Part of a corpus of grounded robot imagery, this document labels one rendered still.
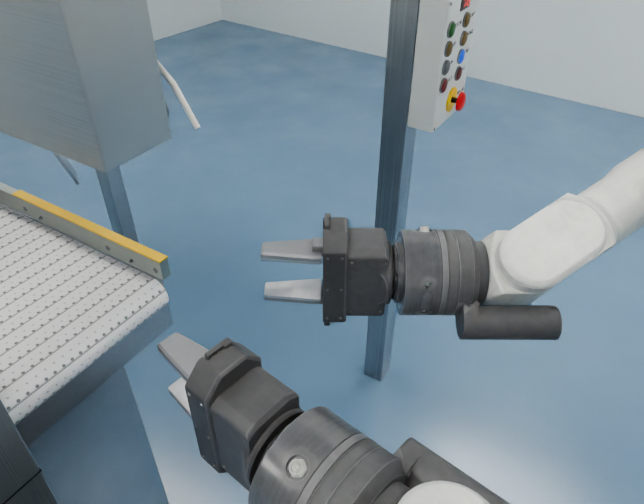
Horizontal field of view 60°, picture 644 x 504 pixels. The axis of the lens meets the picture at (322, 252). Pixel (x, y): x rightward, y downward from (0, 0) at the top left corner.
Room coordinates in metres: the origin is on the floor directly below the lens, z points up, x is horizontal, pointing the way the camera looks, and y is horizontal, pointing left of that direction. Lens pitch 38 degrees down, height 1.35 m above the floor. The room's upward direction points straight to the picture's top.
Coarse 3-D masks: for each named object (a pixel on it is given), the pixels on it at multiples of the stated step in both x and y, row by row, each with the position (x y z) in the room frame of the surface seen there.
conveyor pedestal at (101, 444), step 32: (128, 384) 0.64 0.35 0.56; (64, 416) 0.54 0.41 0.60; (96, 416) 0.58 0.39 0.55; (128, 416) 0.62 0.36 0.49; (32, 448) 0.49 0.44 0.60; (64, 448) 0.52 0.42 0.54; (96, 448) 0.56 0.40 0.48; (128, 448) 0.61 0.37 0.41; (64, 480) 0.50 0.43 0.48; (96, 480) 0.54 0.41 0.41; (128, 480) 0.59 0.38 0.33; (160, 480) 0.64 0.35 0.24
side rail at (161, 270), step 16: (0, 192) 0.80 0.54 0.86; (16, 208) 0.78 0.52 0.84; (32, 208) 0.76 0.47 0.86; (48, 224) 0.74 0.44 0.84; (64, 224) 0.71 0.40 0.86; (80, 240) 0.70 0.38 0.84; (96, 240) 0.67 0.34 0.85; (128, 256) 0.64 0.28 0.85; (144, 256) 0.62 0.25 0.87; (160, 272) 0.60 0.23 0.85
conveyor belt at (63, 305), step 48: (0, 240) 0.70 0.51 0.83; (48, 240) 0.70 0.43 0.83; (0, 288) 0.59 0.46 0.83; (48, 288) 0.59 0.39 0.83; (96, 288) 0.59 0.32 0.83; (144, 288) 0.59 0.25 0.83; (0, 336) 0.50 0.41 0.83; (48, 336) 0.50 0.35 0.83; (96, 336) 0.50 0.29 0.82; (0, 384) 0.42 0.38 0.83; (48, 384) 0.43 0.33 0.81
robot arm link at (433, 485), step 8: (416, 488) 0.17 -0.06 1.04; (424, 488) 0.17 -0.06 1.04; (432, 488) 0.17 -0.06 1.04; (440, 488) 0.17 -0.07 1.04; (448, 488) 0.17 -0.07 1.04; (456, 488) 0.17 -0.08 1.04; (464, 488) 0.17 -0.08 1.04; (408, 496) 0.17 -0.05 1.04; (416, 496) 0.17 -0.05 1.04; (424, 496) 0.17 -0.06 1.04; (432, 496) 0.17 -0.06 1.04; (440, 496) 0.17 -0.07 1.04; (448, 496) 0.17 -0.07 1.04; (456, 496) 0.17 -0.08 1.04; (464, 496) 0.17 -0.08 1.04; (472, 496) 0.17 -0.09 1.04; (480, 496) 0.17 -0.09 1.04
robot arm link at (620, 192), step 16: (624, 160) 0.54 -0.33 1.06; (640, 160) 0.52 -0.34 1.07; (608, 176) 0.52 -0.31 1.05; (624, 176) 0.50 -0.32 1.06; (640, 176) 0.50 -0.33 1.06; (592, 192) 0.49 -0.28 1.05; (608, 192) 0.49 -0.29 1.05; (624, 192) 0.48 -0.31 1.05; (640, 192) 0.48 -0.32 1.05; (608, 208) 0.47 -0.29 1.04; (624, 208) 0.47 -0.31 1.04; (640, 208) 0.47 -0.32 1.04; (624, 224) 0.46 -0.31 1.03; (640, 224) 0.47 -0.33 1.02
